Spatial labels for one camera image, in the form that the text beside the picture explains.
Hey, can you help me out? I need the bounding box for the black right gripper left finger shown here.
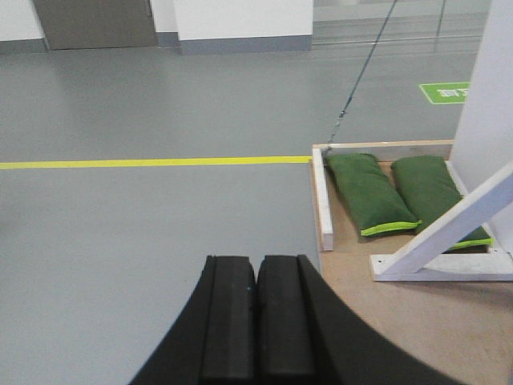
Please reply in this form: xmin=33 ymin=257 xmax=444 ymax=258
xmin=132 ymin=256 xmax=257 ymax=384

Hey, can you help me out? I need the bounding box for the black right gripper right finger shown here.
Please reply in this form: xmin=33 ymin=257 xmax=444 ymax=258
xmin=257 ymin=255 xmax=457 ymax=384

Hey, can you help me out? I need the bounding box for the grey metal door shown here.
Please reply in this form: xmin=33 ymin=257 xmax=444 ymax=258
xmin=34 ymin=0 xmax=157 ymax=51

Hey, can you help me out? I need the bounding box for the white wooden diagonal brace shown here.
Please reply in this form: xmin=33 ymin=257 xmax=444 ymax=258
xmin=369 ymin=162 xmax=512 ymax=282

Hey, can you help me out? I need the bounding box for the green sandbag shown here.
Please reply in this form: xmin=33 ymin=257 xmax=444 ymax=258
xmin=326 ymin=153 xmax=421 ymax=237
xmin=390 ymin=155 xmax=495 ymax=252

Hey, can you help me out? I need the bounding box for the plywood base platform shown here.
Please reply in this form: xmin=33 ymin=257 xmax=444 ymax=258
xmin=319 ymin=169 xmax=512 ymax=384

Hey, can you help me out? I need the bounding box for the black tension rope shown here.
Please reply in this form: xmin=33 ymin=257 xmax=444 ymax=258
xmin=325 ymin=0 xmax=398 ymax=150

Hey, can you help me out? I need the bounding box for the white panel wall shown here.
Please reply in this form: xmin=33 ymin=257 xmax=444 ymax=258
xmin=452 ymin=0 xmax=513 ymax=253

